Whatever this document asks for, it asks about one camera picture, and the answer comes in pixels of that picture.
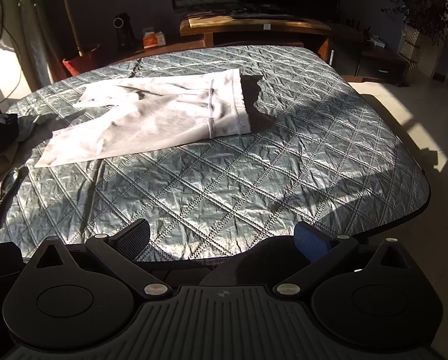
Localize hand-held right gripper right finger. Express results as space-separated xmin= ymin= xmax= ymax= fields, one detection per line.
xmin=274 ymin=221 xmax=416 ymax=296

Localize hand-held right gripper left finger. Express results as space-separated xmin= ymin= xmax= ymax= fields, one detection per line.
xmin=23 ymin=218 xmax=174 ymax=302

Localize white shorts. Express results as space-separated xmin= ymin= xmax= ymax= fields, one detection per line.
xmin=34 ymin=68 xmax=252 ymax=169

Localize grey quilted bed cover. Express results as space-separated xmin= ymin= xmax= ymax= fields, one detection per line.
xmin=0 ymin=45 xmax=433 ymax=267

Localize black cloth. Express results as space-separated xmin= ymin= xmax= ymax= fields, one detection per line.
xmin=0 ymin=114 xmax=20 ymax=158

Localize grey-green cloth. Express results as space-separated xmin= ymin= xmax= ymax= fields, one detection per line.
xmin=17 ymin=114 xmax=53 ymax=143

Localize potted plant in red pot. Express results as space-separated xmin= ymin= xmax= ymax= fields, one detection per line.
xmin=17 ymin=0 xmax=101 ymax=78

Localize dark low cabinet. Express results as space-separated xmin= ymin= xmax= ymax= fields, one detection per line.
xmin=331 ymin=22 xmax=411 ymax=88

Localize orange and white tissue box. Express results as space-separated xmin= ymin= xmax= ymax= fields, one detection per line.
xmin=142 ymin=28 xmax=167 ymax=49

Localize black speaker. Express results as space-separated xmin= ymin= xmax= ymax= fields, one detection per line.
xmin=113 ymin=13 xmax=137 ymax=51

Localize woven vase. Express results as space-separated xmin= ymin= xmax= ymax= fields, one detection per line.
xmin=398 ymin=26 xmax=426 ymax=87

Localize light curtain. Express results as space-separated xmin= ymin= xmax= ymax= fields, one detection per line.
xmin=0 ymin=0 xmax=61 ymax=87

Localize wooden television stand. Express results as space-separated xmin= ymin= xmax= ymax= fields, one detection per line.
xmin=179 ymin=9 xmax=333 ymax=62

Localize dark shiny strap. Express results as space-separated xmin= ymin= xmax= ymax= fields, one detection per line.
xmin=0 ymin=167 xmax=29 ymax=231

